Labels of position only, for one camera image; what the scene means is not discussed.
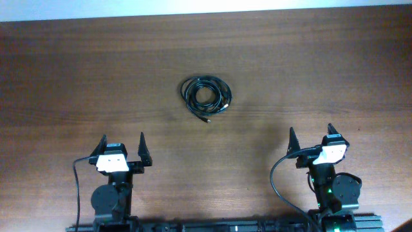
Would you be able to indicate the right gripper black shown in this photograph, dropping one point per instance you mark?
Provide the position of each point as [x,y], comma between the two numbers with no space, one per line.
[306,158]

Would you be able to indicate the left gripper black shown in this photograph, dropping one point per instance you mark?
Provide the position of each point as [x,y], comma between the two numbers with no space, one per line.
[138,168]

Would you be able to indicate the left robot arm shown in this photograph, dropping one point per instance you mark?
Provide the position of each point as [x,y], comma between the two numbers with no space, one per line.
[112,201]

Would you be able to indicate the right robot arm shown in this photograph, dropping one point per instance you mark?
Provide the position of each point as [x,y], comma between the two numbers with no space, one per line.
[336,193]

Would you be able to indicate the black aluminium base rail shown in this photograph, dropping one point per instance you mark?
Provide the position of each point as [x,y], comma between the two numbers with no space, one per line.
[365,223]

